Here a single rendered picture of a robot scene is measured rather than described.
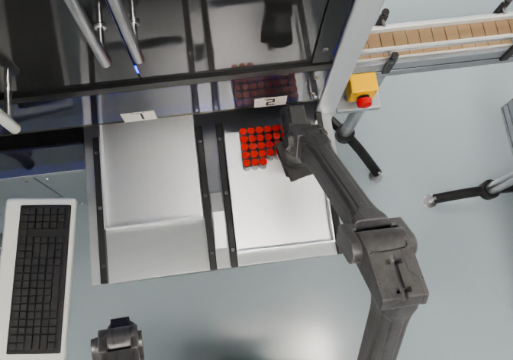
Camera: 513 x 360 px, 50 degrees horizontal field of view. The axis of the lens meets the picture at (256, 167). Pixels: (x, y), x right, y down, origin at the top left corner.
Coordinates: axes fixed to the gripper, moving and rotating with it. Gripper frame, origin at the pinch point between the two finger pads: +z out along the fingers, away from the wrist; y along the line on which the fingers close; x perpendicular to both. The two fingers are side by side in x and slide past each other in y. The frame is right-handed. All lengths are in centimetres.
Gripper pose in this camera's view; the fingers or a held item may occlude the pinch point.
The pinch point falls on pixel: (291, 166)
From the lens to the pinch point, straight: 143.5
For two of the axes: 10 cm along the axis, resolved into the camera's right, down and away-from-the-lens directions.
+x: -9.3, 3.5, -1.1
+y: -3.6, -9.1, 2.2
